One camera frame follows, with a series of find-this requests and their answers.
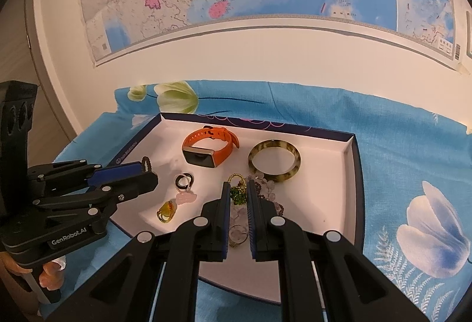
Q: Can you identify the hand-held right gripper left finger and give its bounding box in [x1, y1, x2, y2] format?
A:
[46, 183, 232, 322]

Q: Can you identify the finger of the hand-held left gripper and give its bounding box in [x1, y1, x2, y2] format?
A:
[32, 172, 160, 235]
[27, 159, 147, 188]

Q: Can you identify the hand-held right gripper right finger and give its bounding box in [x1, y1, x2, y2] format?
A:
[246, 180, 430, 322]

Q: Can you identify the clear crystal bead bracelet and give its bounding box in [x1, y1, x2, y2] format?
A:
[228, 175, 279, 248]

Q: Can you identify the green ring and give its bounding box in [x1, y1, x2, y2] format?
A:
[229, 175, 248, 206]

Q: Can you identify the orange yellow glass ring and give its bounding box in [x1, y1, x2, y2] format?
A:
[157, 199, 178, 223]

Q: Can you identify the dark blue jewelry box tray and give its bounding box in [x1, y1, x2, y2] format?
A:
[72, 113, 366, 305]

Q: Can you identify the person's left forearm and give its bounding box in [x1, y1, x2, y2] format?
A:
[0, 251, 32, 275]

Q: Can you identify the person's left hand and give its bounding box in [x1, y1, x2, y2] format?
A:
[39, 257, 68, 292]

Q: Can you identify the orange smartwatch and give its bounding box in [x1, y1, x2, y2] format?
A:
[182, 126, 241, 168]

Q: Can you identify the yellow-brown bangle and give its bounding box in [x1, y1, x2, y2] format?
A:
[248, 139, 302, 183]

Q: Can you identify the brown wooden door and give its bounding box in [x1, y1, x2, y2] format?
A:
[0, 0, 79, 146]

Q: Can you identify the blue floral cloth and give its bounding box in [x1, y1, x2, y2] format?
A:
[53, 80, 472, 322]

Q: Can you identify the dark purple beaded bracelet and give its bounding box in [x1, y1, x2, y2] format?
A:
[254, 182, 285, 216]

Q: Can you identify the black ring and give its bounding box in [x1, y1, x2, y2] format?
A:
[175, 173, 194, 192]

